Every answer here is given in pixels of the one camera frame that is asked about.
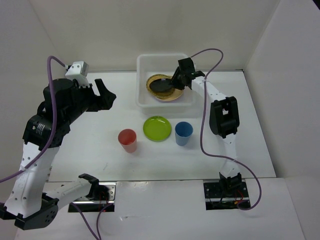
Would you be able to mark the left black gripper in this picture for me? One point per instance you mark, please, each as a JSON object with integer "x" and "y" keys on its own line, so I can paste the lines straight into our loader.
{"x": 107, "y": 97}

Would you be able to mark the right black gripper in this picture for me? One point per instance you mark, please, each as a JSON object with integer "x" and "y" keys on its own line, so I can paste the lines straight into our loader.
{"x": 174, "y": 80}

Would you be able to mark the orange plastic plate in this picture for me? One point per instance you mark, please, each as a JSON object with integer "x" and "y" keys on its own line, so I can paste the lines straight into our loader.
{"x": 174, "y": 95}

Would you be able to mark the round woven bamboo coaster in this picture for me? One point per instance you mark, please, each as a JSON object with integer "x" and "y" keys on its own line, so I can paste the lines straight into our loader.
{"x": 152, "y": 79}

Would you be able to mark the black plastic plate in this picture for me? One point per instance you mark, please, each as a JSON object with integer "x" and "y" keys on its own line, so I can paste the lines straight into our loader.
{"x": 161, "y": 85}

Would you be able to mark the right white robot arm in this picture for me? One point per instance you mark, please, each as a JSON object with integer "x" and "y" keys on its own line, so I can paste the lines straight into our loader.
{"x": 223, "y": 120}

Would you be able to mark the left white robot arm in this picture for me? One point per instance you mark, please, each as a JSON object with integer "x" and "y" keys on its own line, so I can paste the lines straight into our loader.
{"x": 28, "y": 205}

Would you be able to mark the clear plastic bin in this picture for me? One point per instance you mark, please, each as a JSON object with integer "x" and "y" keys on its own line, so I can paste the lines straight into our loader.
{"x": 166, "y": 64}

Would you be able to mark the red plastic cup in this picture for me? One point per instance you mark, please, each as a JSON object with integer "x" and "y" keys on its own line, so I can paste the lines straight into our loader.
{"x": 128, "y": 140}

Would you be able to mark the blue plastic cup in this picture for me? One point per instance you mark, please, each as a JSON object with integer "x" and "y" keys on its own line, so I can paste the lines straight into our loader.
{"x": 183, "y": 131}

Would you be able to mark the green plastic plate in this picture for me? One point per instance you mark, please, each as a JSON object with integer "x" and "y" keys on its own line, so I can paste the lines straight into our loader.
{"x": 157, "y": 128}

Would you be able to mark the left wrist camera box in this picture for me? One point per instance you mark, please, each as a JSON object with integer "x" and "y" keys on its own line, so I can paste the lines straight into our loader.
{"x": 78, "y": 71}

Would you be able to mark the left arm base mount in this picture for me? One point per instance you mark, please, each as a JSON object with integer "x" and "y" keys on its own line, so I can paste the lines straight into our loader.
{"x": 102, "y": 197}

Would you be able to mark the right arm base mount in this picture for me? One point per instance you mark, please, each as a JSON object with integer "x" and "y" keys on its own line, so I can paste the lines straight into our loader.
{"x": 215, "y": 199}

